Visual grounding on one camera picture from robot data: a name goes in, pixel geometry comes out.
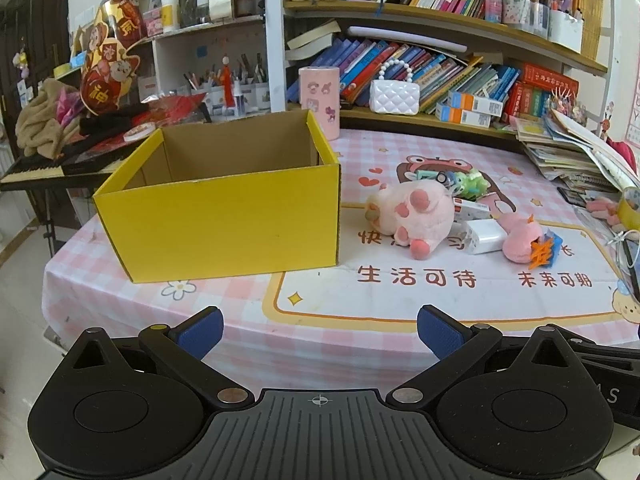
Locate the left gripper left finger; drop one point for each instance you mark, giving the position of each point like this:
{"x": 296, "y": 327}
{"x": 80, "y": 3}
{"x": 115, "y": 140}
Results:
{"x": 178, "y": 353}

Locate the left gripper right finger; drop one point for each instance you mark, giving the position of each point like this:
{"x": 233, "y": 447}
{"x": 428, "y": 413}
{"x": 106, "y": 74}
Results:
{"x": 461, "y": 351}

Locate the white power adapter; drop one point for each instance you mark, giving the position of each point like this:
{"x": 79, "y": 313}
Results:
{"x": 483, "y": 235}

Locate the pink plush duck toy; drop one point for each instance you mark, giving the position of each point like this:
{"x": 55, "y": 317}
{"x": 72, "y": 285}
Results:
{"x": 521, "y": 232}

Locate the blue orange hair clip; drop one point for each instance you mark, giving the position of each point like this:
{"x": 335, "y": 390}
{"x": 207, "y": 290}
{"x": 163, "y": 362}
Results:
{"x": 545, "y": 250}

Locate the green frog toy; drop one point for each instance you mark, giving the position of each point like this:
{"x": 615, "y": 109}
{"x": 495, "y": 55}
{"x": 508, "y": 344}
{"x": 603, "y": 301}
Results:
{"x": 469, "y": 185}

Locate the small red white box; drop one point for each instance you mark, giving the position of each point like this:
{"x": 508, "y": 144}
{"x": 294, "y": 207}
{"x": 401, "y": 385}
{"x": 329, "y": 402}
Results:
{"x": 466, "y": 210}

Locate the pink checkered tablecloth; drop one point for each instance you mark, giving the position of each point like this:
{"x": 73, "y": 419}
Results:
{"x": 354, "y": 325}

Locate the yellow tape roll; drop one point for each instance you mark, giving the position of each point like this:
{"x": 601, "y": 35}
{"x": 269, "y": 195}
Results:
{"x": 628, "y": 209}

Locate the yellow cardboard box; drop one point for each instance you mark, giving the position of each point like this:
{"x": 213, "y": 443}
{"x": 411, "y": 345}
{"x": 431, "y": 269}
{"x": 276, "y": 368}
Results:
{"x": 251, "y": 196}

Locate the stack of magazines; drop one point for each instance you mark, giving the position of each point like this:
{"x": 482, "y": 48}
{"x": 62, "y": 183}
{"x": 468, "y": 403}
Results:
{"x": 563, "y": 150}

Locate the black keyboard piano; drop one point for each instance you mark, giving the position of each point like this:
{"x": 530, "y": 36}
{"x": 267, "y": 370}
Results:
{"x": 37, "y": 173}

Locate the white tape roll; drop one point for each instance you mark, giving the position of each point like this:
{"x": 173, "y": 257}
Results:
{"x": 139, "y": 132}

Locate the orange white medicine box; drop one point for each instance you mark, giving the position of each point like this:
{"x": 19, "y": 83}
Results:
{"x": 477, "y": 104}

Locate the white quilted pearl handbag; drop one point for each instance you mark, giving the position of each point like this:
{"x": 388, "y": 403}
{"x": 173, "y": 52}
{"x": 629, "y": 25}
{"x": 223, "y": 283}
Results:
{"x": 394, "y": 97}

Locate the beige blanket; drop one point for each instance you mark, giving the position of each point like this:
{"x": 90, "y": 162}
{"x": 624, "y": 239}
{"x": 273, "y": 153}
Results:
{"x": 40, "y": 130}

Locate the red fortune god decoration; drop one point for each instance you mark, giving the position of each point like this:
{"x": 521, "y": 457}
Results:
{"x": 109, "y": 66}

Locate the pink sticker cylinder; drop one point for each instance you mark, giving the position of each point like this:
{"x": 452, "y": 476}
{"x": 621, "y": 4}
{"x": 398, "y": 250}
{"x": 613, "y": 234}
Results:
{"x": 319, "y": 91}

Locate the white cubby shelf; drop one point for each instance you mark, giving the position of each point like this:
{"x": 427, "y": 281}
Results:
{"x": 190, "y": 61}

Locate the wooden bookshelf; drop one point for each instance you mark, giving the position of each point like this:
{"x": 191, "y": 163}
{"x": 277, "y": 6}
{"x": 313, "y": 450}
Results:
{"x": 476, "y": 35}

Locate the alphabet wall poster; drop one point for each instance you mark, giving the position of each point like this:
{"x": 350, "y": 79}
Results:
{"x": 633, "y": 128}

